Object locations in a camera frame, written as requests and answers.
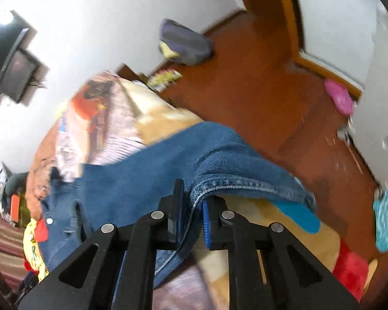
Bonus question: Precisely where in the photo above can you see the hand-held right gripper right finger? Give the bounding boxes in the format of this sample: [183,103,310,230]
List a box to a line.
[202,197,360,310]

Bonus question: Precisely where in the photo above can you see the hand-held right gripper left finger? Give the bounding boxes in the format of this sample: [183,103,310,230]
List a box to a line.
[18,179,185,310]

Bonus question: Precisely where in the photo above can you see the blue denim jeans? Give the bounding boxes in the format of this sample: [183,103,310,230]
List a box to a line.
[39,121,317,289]

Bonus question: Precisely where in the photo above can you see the printed blanket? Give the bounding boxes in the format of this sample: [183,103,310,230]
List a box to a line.
[26,71,372,310]

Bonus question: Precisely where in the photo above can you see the yellow duck-print fleece blanket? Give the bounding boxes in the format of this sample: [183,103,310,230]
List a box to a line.
[22,218,50,281]

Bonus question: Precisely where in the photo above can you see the green and orange box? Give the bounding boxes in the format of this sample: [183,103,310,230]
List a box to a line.
[10,194,31,225]

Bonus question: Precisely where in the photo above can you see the red striped rug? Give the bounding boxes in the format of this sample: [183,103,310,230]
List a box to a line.
[0,200,30,293]

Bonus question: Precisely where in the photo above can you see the grey cloth bag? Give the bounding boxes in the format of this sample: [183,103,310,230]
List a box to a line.
[158,19,214,67]

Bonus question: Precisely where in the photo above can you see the pink slipper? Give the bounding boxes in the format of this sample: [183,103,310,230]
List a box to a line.
[324,79,355,117]

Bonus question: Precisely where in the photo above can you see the white door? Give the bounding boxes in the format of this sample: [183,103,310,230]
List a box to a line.
[352,3,388,188]

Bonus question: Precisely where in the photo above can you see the wooden bed frame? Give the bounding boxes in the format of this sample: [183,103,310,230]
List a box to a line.
[116,64,149,84]

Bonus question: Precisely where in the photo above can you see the black wall-mounted television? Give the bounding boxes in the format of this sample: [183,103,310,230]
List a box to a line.
[0,16,42,104]

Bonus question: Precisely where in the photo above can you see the wooden door frame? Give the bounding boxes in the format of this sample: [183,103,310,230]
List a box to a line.
[273,0,364,99]

